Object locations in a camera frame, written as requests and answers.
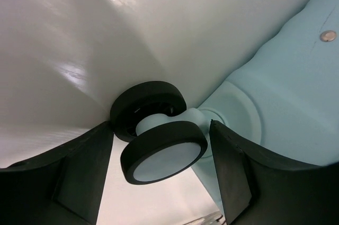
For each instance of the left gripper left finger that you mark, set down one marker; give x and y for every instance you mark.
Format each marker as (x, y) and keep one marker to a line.
(63, 185)

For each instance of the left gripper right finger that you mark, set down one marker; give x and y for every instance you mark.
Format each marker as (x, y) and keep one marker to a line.
(258, 186)

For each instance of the light blue hardshell suitcase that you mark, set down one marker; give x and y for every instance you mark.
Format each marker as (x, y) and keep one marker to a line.
(285, 98)

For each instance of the lid suitcase wheel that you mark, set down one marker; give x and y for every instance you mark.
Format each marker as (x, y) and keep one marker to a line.
(163, 136)

